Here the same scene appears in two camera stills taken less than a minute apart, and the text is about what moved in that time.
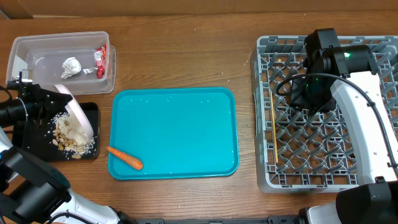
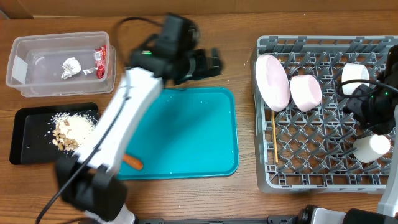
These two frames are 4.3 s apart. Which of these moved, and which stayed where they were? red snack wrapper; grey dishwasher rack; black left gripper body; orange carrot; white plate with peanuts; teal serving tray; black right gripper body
Moved: white plate with peanuts; black left gripper body; black right gripper body
Stayed: grey dishwasher rack; red snack wrapper; teal serving tray; orange carrot
